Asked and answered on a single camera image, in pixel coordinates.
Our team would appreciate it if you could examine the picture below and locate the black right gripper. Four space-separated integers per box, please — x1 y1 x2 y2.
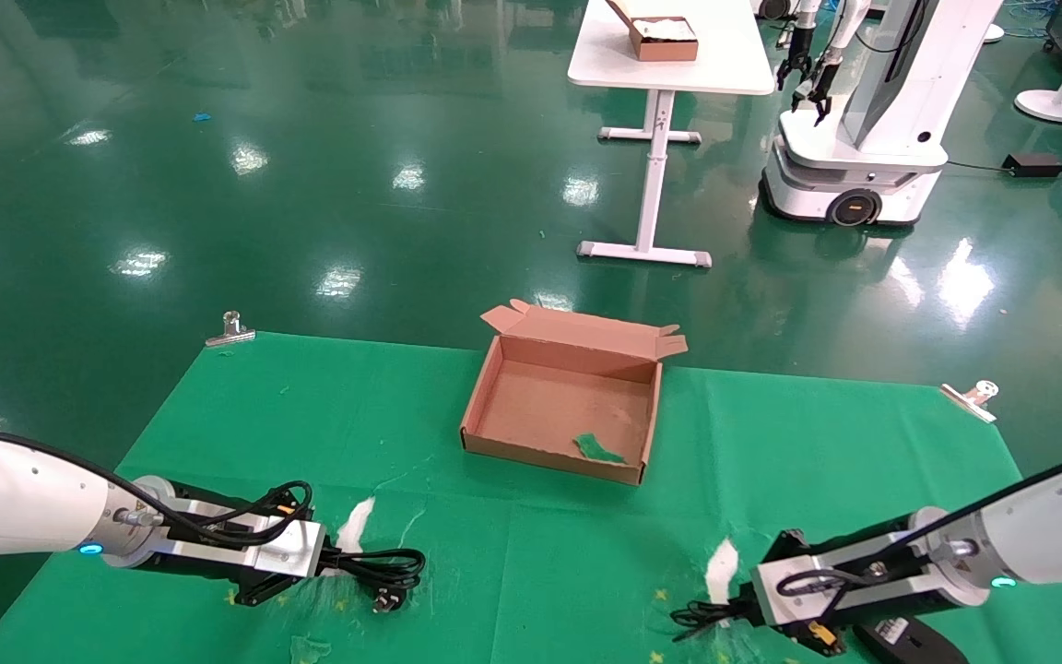
730 521 991 658

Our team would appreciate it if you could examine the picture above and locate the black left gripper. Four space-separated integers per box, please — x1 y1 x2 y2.
135 480 349 608

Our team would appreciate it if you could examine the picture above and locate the thin black cable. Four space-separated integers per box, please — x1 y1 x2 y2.
671 598 758 643

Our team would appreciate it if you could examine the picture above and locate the thick black power cable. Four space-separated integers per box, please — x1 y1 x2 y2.
321 546 427 614

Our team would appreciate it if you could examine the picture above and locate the open brown cardboard box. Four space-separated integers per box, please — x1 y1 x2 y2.
459 299 689 487

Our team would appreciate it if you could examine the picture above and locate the small brown cardboard box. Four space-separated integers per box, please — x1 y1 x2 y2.
605 0 700 63

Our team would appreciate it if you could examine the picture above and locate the green table cloth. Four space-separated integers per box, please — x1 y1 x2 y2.
0 330 1062 664

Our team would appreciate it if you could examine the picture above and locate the black charger with white label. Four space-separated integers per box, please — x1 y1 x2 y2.
852 616 971 664

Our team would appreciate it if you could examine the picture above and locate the small green cloth scrap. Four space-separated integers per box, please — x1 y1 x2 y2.
572 433 627 465

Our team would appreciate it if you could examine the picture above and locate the silver binder clip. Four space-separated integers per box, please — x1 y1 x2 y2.
939 380 999 424
206 311 256 349

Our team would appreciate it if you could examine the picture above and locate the white wheeled robot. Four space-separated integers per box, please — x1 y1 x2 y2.
760 0 1002 228

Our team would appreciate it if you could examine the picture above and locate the black power adapter brick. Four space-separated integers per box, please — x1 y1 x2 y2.
1001 152 1062 180

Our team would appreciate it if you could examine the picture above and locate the white table with legs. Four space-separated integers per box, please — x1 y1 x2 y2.
567 0 776 269

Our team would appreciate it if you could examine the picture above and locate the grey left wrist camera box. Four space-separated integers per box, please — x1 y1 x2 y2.
162 498 327 580

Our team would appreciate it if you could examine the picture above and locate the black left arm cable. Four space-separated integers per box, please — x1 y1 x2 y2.
0 420 313 547

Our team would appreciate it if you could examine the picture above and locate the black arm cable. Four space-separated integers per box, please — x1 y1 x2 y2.
775 432 1062 600
0 420 313 547

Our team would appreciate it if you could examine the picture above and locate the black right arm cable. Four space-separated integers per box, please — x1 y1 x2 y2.
775 432 1062 600

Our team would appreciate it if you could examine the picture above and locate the black floor cable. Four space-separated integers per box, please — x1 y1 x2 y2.
946 160 1062 178

